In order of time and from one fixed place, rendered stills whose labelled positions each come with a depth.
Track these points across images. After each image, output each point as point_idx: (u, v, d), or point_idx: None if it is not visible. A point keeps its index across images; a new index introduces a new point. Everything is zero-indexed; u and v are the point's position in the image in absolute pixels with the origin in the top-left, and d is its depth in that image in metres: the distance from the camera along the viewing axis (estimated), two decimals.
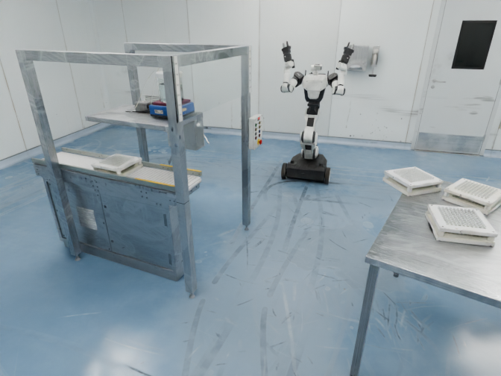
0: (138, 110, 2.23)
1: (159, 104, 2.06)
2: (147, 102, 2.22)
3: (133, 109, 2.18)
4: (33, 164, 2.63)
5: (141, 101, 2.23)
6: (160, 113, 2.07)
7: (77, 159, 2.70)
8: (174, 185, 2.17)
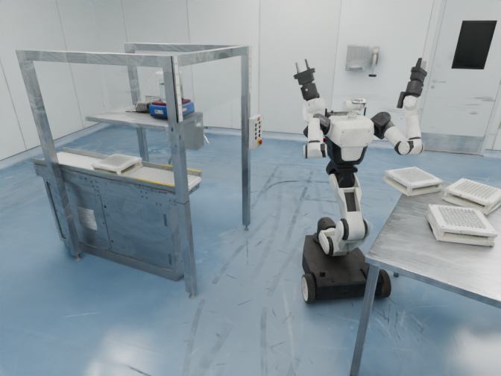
0: (138, 110, 2.23)
1: (159, 104, 2.06)
2: (147, 102, 2.22)
3: (133, 109, 2.18)
4: (33, 164, 2.63)
5: (141, 101, 2.23)
6: (160, 113, 2.07)
7: (77, 159, 2.70)
8: (174, 185, 2.17)
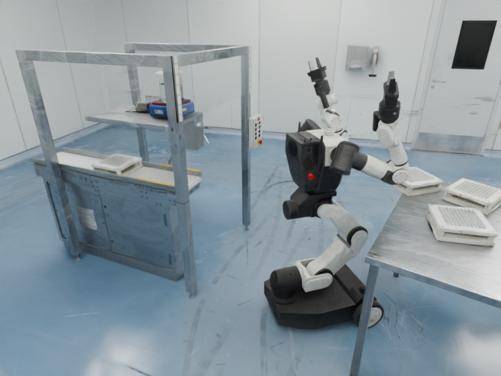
0: (138, 110, 2.23)
1: (159, 104, 2.06)
2: (147, 102, 2.22)
3: (133, 109, 2.18)
4: (33, 164, 2.63)
5: (141, 101, 2.23)
6: (160, 113, 2.07)
7: (77, 159, 2.70)
8: (174, 185, 2.17)
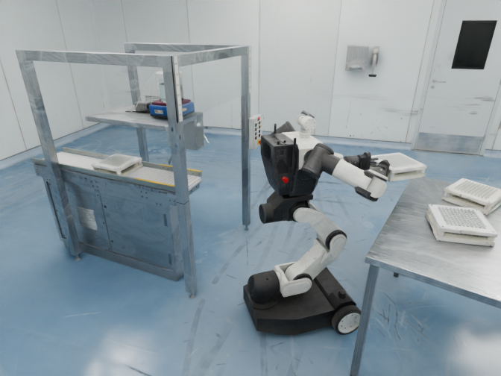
0: (138, 110, 2.23)
1: (159, 104, 2.06)
2: (147, 102, 2.22)
3: (133, 109, 2.18)
4: (33, 164, 2.63)
5: (141, 101, 2.23)
6: (160, 113, 2.07)
7: (77, 159, 2.70)
8: (174, 185, 2.17)
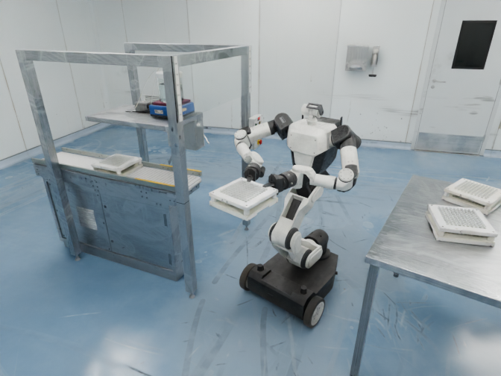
0: (138, 110, 2.23)
1: (159, 104, 2.06)
2: (147, 102, 2.22)
3: (133, 109, 2.18)
4: (33, 164, 2.63)
5: (141, 101, 2.23)
6: (160, 113, 2.07)
7: (77, 159, 2.70)
8: (174, 185, 2.17)
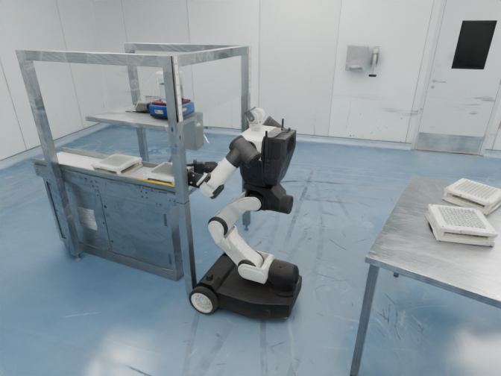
0: (138, 110, 2.23)
1: (159, 104, 2.06)
2: (147, 102, 2.22)
3: (133, 109, 2.18)
4: (33, 164, 2.63)
5: (141, 101, 2.23)
6: (160, 113, 2.07)
7: (77, 159, 2.70)
8: (174, 185, 2.17)
